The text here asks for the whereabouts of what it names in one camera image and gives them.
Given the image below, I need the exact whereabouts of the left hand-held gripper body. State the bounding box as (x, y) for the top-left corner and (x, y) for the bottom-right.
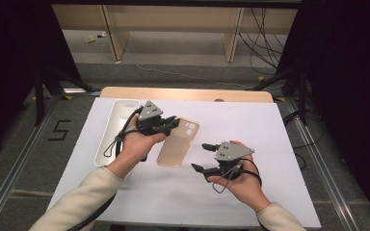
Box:
(136, 100), (172, 137)

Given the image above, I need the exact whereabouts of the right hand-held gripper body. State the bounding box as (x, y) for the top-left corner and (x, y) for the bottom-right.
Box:
(213, 141), (255, 182)

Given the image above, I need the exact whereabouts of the beige phone case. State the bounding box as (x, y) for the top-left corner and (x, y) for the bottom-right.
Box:
(156, 116), (200, 169)

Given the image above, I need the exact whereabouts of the white plastic bin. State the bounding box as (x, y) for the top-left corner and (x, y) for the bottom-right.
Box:
(92, 99), (141, 168)

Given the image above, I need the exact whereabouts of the person's left hand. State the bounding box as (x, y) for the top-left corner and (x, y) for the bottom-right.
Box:
(116, 115), (168, 171)

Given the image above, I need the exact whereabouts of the person's right hand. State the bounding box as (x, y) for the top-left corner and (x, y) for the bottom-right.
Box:
(207, 140), (273, 213)

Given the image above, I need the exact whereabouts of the light wooden table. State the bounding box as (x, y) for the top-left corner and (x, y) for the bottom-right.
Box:
(99, 86), (275, 104)

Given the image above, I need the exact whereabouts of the white table cover sheet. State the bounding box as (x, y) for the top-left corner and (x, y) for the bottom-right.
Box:
(46, 96), (322, 229)

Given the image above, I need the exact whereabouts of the black metal stand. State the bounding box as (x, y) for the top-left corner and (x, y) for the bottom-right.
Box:
(33, 65), (102, 127)
(251, 66), (310, 127)

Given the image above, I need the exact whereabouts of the black curtain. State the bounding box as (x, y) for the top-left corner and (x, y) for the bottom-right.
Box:
(276, 0), (370, 222)
(0, 0), (83, 158)

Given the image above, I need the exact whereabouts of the thin grey wire loop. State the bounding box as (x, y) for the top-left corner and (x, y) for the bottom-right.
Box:
(102, 138), (123, 159)
(211, 166), (239, 194)

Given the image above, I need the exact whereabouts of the thick black gripper cable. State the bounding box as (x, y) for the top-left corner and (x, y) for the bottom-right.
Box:
(66, 106), (148, 231)
(237, 158), (264, 188)

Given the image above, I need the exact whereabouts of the black floor cable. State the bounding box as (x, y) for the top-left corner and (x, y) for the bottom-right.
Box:
(282, 110), (324, 171)

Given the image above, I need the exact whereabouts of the aluminium floor rail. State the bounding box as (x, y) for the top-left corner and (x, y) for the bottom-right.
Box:
(284, 95), (358, 231)
(0, 94), (63, 231)

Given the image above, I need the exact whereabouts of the light wooden desk frame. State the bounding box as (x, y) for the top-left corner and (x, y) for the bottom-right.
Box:
(51, 3), (300, 64)

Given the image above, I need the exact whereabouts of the bundle of black cables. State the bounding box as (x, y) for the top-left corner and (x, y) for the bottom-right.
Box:
(237, 8), (287, 77)

